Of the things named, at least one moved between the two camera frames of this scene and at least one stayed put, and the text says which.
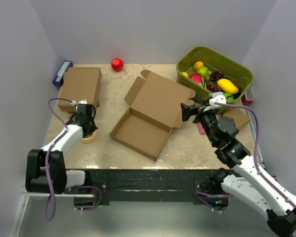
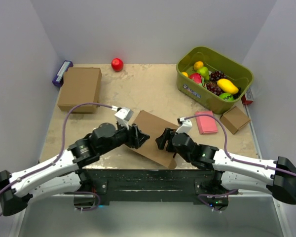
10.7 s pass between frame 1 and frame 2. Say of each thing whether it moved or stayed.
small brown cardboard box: stayed
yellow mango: stayed
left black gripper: moved
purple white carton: stayed
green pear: stayed
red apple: stayed
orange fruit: stayed
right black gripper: moved
